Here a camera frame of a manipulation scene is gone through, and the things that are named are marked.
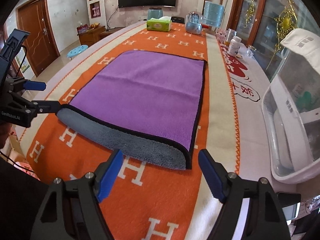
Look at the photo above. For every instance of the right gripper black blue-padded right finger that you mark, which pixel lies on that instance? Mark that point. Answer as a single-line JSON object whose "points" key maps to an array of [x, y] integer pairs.
{"points": [[265, 218]]}

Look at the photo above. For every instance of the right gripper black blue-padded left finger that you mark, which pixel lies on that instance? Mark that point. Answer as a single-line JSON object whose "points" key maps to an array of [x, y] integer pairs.
{"points": [[70, 209]]}

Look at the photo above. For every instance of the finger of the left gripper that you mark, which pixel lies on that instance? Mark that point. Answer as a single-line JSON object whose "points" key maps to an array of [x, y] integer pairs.
{"points": [[34, 85], [46, 106]]}

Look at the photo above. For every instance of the purple grey microfiber towel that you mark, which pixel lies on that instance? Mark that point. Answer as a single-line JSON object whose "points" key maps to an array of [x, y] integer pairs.
{"points": [[145, 104]]}

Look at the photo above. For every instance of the black smartphone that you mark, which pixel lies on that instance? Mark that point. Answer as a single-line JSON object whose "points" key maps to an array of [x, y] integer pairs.
{"points": [[290, 204]]}

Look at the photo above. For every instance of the brown wooden door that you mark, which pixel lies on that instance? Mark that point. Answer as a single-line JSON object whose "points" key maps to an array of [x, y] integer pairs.
{"points": [[33, 17]]}

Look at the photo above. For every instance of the blue round plastic stool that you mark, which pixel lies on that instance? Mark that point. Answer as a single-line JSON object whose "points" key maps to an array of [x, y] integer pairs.
{"points": [[76, 51]]}

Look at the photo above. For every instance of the brown wooden tv cabinet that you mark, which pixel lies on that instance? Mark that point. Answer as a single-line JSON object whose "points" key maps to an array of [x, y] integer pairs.
{"points": [[93, 36]]}

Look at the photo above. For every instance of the orange H-pattern blanket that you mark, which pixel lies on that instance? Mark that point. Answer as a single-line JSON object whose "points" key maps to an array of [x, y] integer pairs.
{"points": [[149, 201]]}

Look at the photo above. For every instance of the white countertop appliance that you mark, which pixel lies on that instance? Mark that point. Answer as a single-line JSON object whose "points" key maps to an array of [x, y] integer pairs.
{"points": [[290, 109]]}

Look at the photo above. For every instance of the teal kettle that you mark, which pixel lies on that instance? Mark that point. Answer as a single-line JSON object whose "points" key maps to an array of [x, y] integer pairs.
{"points": [[155, 13]]}

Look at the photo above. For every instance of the green tissue box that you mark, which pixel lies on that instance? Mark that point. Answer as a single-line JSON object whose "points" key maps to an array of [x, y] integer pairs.
{"points": [[159, 24]]}

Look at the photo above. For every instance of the white printed tablecloth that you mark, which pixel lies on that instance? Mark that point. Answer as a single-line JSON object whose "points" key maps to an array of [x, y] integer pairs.
{"points": [[257, 119]]}

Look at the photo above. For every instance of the blue glass snow globe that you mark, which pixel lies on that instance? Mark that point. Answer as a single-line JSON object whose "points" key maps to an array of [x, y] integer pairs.
{"points": [[193, 23]]}

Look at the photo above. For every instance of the small clear glass cup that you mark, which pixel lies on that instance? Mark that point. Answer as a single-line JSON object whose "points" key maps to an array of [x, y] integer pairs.
{"points": [[250, 50]]}

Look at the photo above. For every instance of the white pill bottle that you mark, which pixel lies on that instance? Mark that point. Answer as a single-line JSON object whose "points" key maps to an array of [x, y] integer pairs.
{"points": [[234, 46]]}

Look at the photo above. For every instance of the white cloth cover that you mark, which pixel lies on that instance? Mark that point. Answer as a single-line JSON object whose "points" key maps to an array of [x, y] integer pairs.
{"points": [[305, 44]]}

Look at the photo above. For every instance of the light blue cylindrical container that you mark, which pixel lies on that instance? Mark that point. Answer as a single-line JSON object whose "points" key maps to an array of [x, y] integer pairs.
{"points": [[213, 14]]}

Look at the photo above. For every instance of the pink pig figurine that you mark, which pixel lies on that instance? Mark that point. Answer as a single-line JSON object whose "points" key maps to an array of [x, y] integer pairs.
{"points": [[221, 35]]}

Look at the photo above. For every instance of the clear glass jar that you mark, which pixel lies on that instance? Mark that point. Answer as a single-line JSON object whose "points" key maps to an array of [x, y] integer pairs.
{"points": [[230, 34]]}

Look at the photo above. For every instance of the white wall shelf unit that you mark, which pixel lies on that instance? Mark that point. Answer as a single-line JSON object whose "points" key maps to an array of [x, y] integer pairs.
{"points": [[96, 12]]}

